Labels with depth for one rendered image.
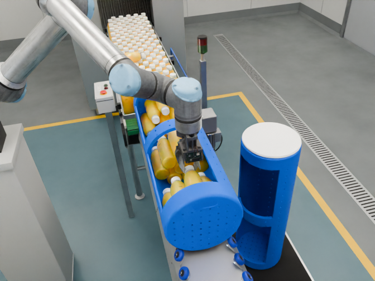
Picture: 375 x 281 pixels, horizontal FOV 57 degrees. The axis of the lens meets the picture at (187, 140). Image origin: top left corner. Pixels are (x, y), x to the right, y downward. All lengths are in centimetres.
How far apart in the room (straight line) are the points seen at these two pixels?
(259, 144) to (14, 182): 115
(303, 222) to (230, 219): 153
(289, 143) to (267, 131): 13
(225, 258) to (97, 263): 136
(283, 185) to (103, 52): 105
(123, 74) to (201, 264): 73
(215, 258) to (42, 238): 104
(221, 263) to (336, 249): 142
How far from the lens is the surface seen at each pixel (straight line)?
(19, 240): 207
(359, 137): 367
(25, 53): 169
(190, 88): 106
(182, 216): 116
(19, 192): 182
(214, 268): 132
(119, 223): 272
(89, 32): 119
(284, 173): 167
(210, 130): 221
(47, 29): 159
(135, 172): 266
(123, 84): 102
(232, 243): 132
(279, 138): 170
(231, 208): 120
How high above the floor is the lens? 205
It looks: 37 degrees down
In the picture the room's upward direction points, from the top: 4 degrees counter-clockwise
